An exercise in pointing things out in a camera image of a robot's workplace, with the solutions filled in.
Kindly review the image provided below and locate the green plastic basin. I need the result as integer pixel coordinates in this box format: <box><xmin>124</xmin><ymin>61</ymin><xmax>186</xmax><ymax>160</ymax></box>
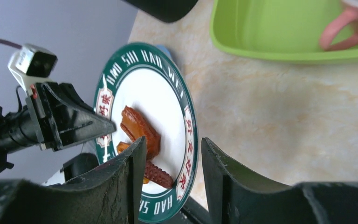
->
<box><xmin>210</xmin><ymin>0</ymin><xmax>358</xmax><ymax>64</ymax></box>

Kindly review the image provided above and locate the orange food slice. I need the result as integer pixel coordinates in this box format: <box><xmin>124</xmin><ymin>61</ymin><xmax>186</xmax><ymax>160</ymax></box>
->
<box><xmin>117</xmin><ymin>142</ymin><xmax>150</xmax><ymax>184</ymax></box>

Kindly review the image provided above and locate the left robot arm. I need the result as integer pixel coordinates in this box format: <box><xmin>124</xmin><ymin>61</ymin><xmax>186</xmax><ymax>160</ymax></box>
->
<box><xmin>0</xmin><ymin>82</ymin><xmax>116</xmax><ymax>173</ymax></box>

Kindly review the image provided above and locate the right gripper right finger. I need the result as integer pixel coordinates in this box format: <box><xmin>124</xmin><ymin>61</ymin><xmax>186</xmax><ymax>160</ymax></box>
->
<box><xmin>201</xmin><ymin>138</ymin><xmax>358</xmax><ymax>224</ymax></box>

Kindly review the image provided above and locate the brown sausage piece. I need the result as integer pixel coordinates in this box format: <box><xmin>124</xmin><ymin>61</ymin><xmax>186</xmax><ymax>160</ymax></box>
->
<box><xmin>120</xmin><ymin>106</ymin><xmax>161</xmax><ymax>161</ymax></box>

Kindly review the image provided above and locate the pink mug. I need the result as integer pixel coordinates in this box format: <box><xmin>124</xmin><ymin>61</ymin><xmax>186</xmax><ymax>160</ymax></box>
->
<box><xmin>318</xmin><ymin>0</ymin><xmax>358</xmax><ymax>52</ymax></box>

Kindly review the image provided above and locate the black plastic trash bin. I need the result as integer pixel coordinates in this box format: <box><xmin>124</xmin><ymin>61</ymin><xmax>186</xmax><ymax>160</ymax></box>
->
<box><xmin>125</xmin><ymin>0</ymin><xmax>198</xmax><ymax>23</ymax></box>

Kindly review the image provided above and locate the white plate green rim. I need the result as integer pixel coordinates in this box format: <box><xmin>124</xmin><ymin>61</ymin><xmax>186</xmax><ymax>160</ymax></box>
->
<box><xmin>94</xmin><ymin>42</ymin><xmax>199</xmax><ymax>224</ymax></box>

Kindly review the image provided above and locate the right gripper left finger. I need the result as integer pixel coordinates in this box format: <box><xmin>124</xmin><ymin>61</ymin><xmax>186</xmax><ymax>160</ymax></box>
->
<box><xmin>0</xmin><ymin>137</ymin><xmax>146</xmax><ymax>224</ymax></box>

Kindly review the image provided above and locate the blue plate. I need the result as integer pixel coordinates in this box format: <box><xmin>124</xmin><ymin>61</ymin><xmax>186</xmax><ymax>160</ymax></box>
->
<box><xmin>155</xmin><ymin>44</ymin><xmax>173</xmax><ymax>60</ymax></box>

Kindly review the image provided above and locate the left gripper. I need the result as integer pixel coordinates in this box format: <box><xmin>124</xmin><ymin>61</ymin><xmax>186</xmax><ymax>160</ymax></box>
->
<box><xmin>26</xmin><ymin>82</ymin><xmax>117</xmax><ymax>151</ymax></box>

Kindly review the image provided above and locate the dark red octopus tentacle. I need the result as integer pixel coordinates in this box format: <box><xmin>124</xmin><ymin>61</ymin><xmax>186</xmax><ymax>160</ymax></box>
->
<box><xmin>144</xmin><ymin>161</ymin><xmax>174</xmax><ymax>189</ymax></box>

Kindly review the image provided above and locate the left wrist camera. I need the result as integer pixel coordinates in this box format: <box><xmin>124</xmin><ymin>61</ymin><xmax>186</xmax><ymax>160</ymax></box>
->
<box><xmin>7</xmin><ymin>43</ymin><xmax>58</xmax><ymax>95</ymax></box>

